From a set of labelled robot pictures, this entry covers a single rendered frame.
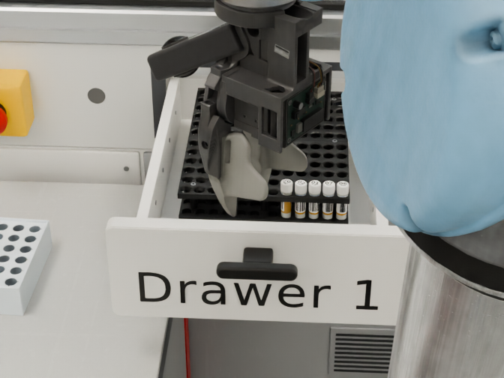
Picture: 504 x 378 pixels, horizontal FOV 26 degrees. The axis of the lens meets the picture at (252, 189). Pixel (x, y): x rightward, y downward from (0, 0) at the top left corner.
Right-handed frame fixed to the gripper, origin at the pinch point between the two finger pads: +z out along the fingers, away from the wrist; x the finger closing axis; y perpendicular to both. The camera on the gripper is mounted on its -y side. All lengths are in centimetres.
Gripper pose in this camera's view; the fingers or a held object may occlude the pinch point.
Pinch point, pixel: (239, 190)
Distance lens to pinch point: 99.8
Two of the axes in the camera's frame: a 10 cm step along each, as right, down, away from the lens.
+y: 7.8, 3.6, -5.1
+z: 0.0, 8.2, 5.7
